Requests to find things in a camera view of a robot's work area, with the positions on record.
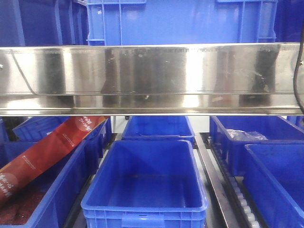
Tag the blue upper shelf crate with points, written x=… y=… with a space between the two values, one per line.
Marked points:
x=164 y=22

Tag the blue centre rear bin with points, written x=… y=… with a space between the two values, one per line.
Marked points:
x=158 y=128

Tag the blue bin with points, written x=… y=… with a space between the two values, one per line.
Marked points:
x=235 y=153
x=48 y=199
x=275 y=181
x=147 y=184
x=158 y=128
x=36 y=128

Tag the blue centre front bin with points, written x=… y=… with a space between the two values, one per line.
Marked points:
x=147 y=184

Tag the clear plastic bag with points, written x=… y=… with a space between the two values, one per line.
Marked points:
x=246 y=136

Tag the red printed package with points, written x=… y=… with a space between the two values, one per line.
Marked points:
x=37 y=159

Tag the blue right rear bin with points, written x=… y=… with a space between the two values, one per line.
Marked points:
x=235 y=153

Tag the blue left rear bin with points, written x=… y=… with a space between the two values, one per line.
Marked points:
x=36 y=128

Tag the blue right front bin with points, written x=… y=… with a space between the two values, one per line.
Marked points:
x=275 y=181

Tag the blue left front bin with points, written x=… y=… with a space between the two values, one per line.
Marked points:
x=48 y=199

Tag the stainless steel shelf rail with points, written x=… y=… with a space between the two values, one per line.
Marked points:
x=198 y=79

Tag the roller track rail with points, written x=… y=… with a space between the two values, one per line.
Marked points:
x=229 y=204

